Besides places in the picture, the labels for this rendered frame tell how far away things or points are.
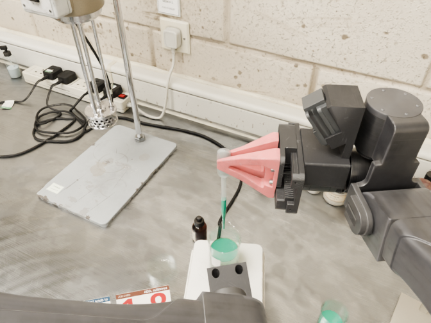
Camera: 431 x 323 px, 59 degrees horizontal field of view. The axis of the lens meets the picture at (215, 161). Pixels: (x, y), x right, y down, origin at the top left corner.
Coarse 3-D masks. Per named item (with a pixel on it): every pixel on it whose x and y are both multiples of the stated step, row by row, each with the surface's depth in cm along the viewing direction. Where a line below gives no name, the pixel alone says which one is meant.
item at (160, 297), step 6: (144, 294) 64; (150, 294) 64; (156, 294) 65; (162, 294) 65; (168, 294) 65; (120, 300) 64; (126, 300) 64; (132, 300) 64; (138, 300) 64; (144, 300) 64; (150, 300) 64; (156, 300) 64; (162, 300) 65; (168, 300) 65
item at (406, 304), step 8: (400, 296) 67; (408, 296) 67; (400, 304) 66; (408, 304) 66; (416, 304) 66; (400, 312) 65; (408, 312) 65; (416, 312) 65; (424, 312) 65; (392, 320) 64; (400, 320) 64; (408, 320) 64; (416, 320) 64; (424, 320) 64
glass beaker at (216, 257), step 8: (208, 232) 58; (216, 232) 61; (224, 232) 61; (232, 232) 60; (208, 240) 58; (240, 240) 58; (208, 248) 59; (216, 248) 56; (208, 256) 61; (216, 256) 58; (224, 256) 57; (232, 256) 58; (208, 264) 63; (216, 264) 59; (224, 264) 59
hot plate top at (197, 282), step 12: (204, 240) 66; (192, 252) 65; (204, 252) 65; (240, 252) 65; (252, 252) 65; (192, 264) 63; (204, 264) 63; (252, 264) 63; (192, 276) 61; (204, 276) 61; (252, 276) 61; (192, 288) 60; (204, 288) 60; (252, 288) 60
